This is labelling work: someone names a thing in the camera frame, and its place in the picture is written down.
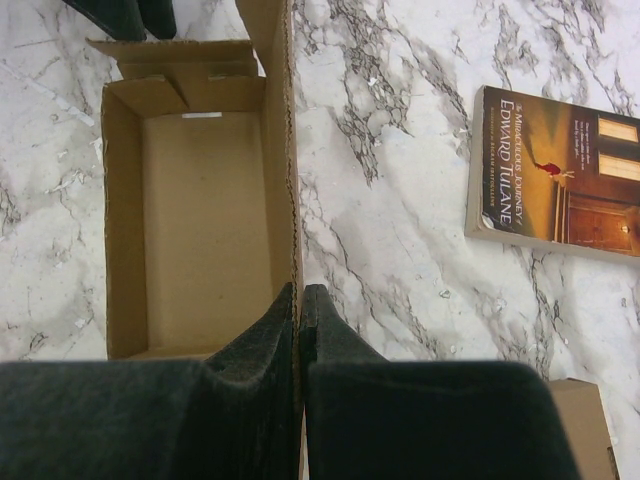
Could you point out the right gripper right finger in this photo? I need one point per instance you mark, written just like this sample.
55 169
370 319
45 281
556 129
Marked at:
346 399

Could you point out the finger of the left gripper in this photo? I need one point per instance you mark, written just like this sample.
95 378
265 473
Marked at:
158 18
120 19

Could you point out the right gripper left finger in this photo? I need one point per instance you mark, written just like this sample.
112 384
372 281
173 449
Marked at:
252 421

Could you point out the folded brown cardboard box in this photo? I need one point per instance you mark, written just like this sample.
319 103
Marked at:
581 410

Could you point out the dark paperback book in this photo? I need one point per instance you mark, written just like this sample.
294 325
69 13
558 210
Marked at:
550 175

